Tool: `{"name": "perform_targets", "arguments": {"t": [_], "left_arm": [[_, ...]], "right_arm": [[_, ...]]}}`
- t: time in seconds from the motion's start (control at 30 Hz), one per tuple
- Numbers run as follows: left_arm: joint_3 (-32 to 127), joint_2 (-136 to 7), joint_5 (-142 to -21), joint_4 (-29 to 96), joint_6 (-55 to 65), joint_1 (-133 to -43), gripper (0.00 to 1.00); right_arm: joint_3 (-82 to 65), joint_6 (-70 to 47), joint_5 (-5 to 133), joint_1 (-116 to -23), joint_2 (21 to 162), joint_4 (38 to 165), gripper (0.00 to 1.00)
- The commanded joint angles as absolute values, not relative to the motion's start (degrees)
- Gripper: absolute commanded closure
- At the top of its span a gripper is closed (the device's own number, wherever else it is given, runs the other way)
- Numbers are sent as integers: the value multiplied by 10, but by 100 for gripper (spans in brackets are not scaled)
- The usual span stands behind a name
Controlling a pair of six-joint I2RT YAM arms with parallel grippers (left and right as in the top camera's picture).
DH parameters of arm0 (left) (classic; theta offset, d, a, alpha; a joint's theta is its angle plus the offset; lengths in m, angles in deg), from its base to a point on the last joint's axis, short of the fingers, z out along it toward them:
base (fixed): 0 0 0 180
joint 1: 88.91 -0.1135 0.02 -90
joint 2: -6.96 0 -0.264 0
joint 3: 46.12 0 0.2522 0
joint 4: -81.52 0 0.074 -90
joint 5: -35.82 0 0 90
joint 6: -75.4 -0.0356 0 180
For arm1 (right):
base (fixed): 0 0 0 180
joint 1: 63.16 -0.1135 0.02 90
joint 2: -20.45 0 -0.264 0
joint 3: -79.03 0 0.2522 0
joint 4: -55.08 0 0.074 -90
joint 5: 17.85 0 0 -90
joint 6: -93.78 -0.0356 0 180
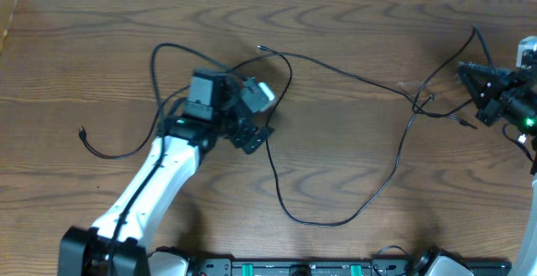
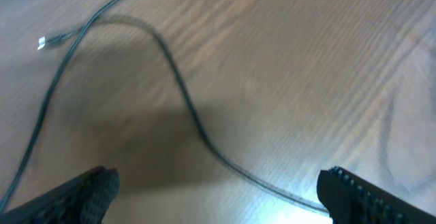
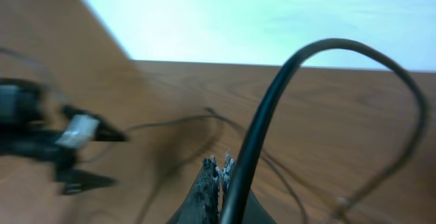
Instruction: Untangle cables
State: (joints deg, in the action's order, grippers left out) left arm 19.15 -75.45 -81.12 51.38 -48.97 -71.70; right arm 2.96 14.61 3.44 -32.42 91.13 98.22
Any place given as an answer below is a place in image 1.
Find left camera black cable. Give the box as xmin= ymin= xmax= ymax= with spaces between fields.
xmin=107 ymin=42 xmax=248 ymax=276

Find small black wire loop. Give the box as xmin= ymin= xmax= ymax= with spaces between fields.
xmin=371 ymin=244 xmax=414 ymax=276

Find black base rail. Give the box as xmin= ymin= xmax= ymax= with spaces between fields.
xmin=146 ymin=246 xmax=513 ymax=276

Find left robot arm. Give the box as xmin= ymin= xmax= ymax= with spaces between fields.
xmin=58 ymin=70 xmax=276 ymax=275

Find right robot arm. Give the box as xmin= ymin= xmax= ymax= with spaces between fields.
xmin=457 ymin=53 xmax=536 ymax=276

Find black USB cable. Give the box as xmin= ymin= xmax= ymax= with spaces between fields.
xmin=256 ymin=24 xmax=496 ymax=228

